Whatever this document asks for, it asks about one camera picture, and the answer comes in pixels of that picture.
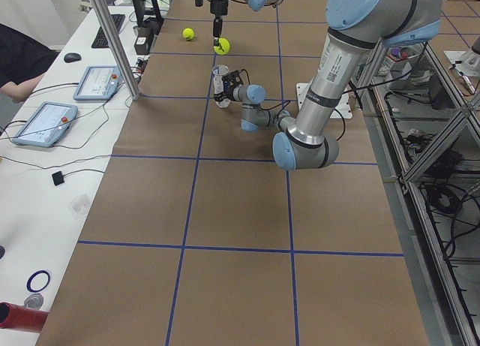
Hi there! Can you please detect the teach pendant near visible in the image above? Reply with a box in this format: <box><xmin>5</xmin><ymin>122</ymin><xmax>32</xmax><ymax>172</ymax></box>
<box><xmin>12</xmin><ymin>102</ymin><xmax>78</xmax><ymax>148</ymax></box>

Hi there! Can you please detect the red cylinder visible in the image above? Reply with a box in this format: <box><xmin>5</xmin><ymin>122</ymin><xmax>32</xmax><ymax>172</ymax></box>
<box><xmin>1</xmin><ymin>302</ymin><xmax>49</xmax><ymax>333</ymax></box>

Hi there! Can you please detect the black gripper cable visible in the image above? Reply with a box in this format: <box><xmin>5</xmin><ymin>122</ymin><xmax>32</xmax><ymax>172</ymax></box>
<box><xmin>258</xmin><ymin>53</ymin><xmax>413</xmax><ymax>141</ymax></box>

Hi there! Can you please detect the teach pendant far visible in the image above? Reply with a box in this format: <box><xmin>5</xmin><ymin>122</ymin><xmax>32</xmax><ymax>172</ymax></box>
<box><xmin>73</xmin><ymin>65</ymin><xmax>122</xmax><ymax>101</ymax></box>

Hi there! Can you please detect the small black square device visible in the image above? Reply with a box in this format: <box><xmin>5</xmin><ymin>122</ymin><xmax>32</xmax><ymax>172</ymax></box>
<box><xmin>52</xmin><ymin>171</ymin><xmax>65</xmax><ymax>186</ymax></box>

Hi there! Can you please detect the blue tape ring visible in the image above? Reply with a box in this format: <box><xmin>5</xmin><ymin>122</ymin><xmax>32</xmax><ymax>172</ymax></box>
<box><xmin>26</xmin><ymin>270</ymin><xmax>52</xmax><ymax>293</ymax></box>

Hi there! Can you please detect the aluminium frame post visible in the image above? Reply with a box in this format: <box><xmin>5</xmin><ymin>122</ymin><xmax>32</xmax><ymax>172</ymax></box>
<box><xmin>90</xmin><ymin>0</ymin><xmax>140</xmax><ymax>101</ymax></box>

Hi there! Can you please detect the black computer mouse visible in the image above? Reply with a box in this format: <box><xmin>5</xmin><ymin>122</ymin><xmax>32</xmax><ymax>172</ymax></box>
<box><xmin>63</xmin><ymin>53</ymin><xmax>82</xmax><ymax>63</ymax></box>

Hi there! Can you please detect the yellow tennis ball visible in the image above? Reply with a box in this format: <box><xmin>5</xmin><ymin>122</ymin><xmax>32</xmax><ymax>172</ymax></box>
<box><xmin>182</xmin><ymin>28</ymin><xmax>195</xmax><ymax>41</ymax></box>
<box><xmin>214</xmin><ymin>38</ymin><xmax>231</xmax><ymax>56</ymax></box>

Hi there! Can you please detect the teach pendant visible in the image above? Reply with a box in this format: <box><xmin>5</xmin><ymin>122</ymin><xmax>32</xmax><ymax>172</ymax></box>
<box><xmin>12</xmin><ymin>102</ymin><xmax>78</xmax><ymax>148</ymax></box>
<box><xmin>73</xmin><ymin>65</ymin><xmax>122</xmax><ymax>101</ymax></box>

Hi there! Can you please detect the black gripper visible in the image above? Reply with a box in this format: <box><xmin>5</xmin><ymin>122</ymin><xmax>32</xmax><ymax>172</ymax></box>
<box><xmin>210</xmin><ymin>0</ymin><xmax>229</xmax><ymax>46</ymax></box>
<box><xmin>221</xmin><ymin>70</ymin><xmax>244</xmax><ymax>101</ymax></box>

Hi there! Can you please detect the black keyboard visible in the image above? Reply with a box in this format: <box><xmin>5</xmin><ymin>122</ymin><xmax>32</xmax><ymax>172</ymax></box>
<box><xmin>91</xmin><ymin>14</ymin><xmax>127</xmax><ymax>50</ymax></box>

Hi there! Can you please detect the grey metal disc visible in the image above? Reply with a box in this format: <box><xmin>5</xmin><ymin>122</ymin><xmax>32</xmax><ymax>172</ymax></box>
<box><xmin>23</xmin><ymin>293</ymin><xmax>44</xmax><ymax>310</ymax></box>

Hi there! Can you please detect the Wilson tennis ball can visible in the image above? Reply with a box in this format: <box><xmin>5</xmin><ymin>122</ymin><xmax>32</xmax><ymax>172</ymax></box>
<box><xmin>211</xmin><ymin>65</ymin><xmax>230</xmax><ymax>108</ymax></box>

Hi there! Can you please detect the seated person in black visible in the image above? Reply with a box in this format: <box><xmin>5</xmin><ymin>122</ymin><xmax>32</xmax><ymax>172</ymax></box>
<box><xmin>1</xmin><ymin>24</ymin><xmax>58</xmax><ymax>103</ymax></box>

